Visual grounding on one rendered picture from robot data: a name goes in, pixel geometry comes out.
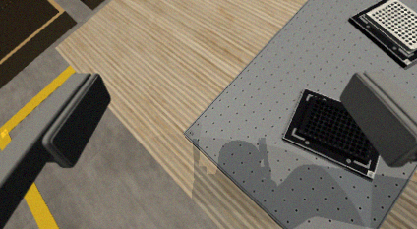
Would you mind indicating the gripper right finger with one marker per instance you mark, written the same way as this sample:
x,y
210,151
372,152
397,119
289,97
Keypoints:
x,y
386,114

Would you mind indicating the black plate nest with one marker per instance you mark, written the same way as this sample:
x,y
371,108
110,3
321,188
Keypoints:
x,y
390,49

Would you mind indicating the grey flat base plate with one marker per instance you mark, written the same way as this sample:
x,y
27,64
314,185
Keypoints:
x,y
241,130

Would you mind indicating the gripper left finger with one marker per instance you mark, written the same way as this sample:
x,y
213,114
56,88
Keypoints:
x,y
57,133

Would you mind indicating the black well plate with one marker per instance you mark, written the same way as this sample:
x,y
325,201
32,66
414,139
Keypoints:
x,y
332,126

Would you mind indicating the white well plate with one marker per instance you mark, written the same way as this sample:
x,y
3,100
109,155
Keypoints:
x,y
397,23

